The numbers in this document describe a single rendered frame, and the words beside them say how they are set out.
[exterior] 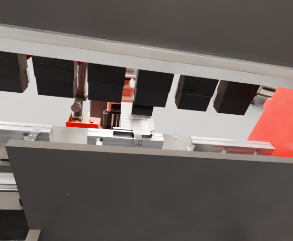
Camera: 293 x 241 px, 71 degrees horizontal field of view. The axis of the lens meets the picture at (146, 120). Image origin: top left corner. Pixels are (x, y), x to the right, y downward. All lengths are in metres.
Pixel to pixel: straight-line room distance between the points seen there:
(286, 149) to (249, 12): 0.91
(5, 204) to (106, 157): 0.45
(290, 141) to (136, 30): 1.07
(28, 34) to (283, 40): 0.72
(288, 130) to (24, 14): 1.32
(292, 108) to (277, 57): 0.65
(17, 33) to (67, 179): 0.39
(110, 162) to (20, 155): 0.17
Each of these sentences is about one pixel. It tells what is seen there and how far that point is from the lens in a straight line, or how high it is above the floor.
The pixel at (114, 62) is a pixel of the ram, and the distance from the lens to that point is 0.83.
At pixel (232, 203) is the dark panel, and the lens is 0.65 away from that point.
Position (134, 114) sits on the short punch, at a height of 1.11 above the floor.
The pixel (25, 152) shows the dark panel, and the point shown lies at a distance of 0.46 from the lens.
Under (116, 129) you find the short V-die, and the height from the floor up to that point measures 0.99.
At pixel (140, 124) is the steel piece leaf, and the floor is 1.00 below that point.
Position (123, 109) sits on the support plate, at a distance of 1.20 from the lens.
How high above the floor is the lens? 1.63
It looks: 34 degrees down
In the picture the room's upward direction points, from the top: 12 degrees clockwise
